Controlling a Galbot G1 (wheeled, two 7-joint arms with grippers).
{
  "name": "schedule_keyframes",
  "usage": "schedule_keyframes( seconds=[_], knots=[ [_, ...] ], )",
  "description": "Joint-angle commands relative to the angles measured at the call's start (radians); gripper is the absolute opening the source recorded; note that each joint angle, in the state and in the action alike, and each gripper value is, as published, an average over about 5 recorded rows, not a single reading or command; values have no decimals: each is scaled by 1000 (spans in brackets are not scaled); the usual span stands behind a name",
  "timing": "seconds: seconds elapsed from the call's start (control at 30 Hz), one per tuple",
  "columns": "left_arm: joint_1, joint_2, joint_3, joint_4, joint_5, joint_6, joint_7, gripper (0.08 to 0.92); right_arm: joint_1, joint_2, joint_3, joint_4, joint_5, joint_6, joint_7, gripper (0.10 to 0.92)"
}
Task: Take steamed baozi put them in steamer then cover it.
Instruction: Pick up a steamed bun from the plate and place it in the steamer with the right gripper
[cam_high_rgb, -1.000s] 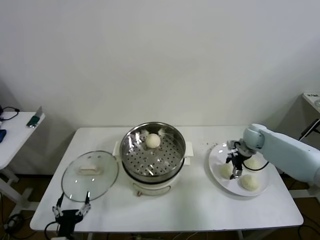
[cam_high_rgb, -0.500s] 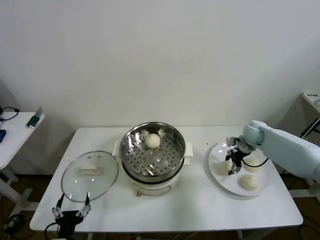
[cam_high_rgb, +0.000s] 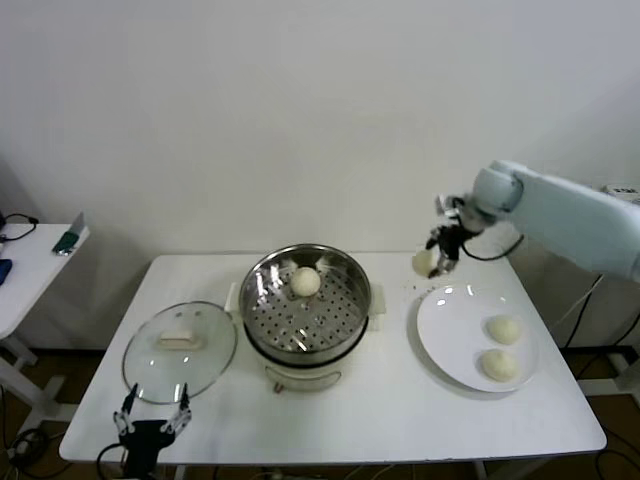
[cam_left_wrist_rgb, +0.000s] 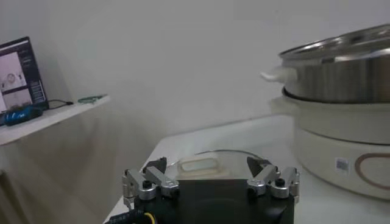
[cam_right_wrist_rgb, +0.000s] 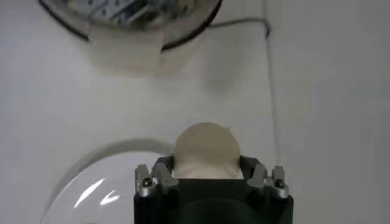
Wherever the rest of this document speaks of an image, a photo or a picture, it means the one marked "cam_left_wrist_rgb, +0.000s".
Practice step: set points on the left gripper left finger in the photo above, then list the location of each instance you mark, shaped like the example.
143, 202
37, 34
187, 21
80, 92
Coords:
160, 179

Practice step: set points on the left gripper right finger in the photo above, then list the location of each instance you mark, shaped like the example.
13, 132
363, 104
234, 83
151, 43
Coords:
263, 179

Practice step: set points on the steel perforated steamer basket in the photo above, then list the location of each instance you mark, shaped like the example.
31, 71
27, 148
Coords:
335, 79

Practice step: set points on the green flat tool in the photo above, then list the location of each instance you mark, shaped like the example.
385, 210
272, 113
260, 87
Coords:
90, 98

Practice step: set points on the white side table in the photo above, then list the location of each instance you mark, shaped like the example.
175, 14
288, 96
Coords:
55, 117

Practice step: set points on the blue object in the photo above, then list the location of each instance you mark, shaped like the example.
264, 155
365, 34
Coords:
21, 115

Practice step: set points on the black laptop screen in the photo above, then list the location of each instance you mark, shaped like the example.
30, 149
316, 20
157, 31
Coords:
18, 76

